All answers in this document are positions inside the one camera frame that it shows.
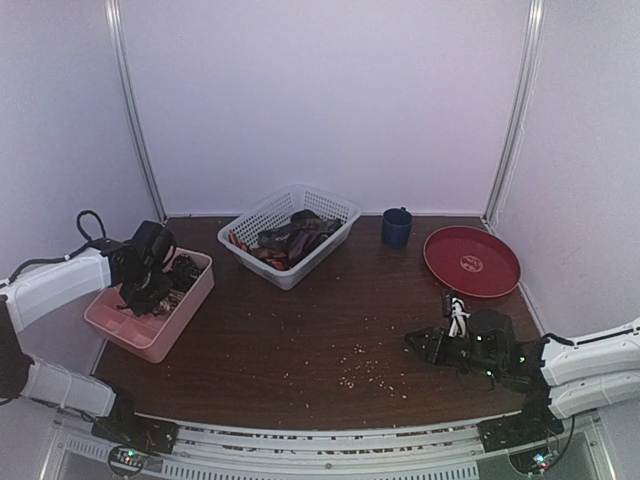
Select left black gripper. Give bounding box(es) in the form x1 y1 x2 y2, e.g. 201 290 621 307
119 265 173 316

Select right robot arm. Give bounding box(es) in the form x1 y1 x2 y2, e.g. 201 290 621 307
405 309 639 442

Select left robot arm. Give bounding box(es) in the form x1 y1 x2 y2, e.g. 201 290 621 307
1 221 177 444

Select dark ties in basket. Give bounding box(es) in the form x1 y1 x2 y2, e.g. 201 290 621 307
229 209 343 271

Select rolled patterned tie in organizer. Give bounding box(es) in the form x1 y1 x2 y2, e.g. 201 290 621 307
158 290 184 312

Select pink compartment organizer box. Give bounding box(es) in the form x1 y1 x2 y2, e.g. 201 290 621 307
84 248 215 363

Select rolled dark tie in organizer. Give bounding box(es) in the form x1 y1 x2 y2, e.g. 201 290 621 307
170 254 203 291

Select red round plate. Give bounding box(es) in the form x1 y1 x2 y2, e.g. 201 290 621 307
423 226 521 299

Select dark blue mug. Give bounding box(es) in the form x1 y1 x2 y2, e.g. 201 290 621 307
381 207 413 248

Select white perforated plastic basket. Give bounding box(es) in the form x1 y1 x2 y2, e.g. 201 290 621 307
218 184 361 291

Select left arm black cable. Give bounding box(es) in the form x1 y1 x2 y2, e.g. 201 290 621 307
7 209 109 286

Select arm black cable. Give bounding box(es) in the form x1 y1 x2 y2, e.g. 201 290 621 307
7 209 109 286
547 414 579 466

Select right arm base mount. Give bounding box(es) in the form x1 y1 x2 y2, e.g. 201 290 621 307
477 413 564 453

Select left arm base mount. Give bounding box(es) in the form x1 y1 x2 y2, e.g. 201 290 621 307
91 414 179 455

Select aluminium front rail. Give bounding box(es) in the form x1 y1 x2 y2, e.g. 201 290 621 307
42 392 619 480

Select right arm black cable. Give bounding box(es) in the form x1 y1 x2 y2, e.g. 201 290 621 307
547 414 579 466

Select left frame post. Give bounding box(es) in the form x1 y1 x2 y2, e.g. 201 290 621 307
105 0 168 223

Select frame post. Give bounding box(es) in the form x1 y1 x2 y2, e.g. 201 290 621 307
105 0 168 223
483 0 546 230

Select right frame post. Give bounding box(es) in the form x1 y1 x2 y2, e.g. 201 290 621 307
483 0 546 230

